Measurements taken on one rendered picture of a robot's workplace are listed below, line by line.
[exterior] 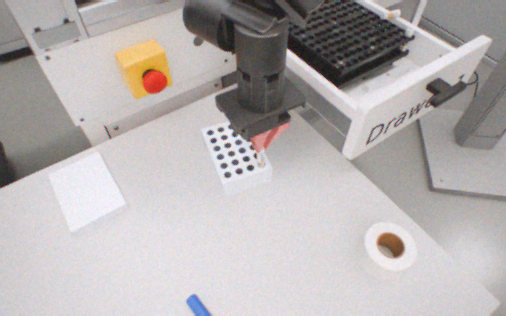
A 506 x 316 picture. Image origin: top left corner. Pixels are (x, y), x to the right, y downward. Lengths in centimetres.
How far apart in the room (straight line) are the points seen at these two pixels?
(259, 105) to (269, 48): 8
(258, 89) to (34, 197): 42
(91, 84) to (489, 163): 163
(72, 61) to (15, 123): 151
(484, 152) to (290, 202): 141
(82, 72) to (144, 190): 21
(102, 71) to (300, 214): 39
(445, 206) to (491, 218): 18
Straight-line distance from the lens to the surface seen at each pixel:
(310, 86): 56
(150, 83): 57
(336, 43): 63
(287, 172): 58
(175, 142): 64
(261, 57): 36
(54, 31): 57
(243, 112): 42
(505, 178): 182
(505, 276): 160
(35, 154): 188
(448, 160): 174
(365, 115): 47
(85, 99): 64
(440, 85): 57
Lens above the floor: 123
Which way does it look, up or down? 52 degrees down
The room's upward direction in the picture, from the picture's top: straight up
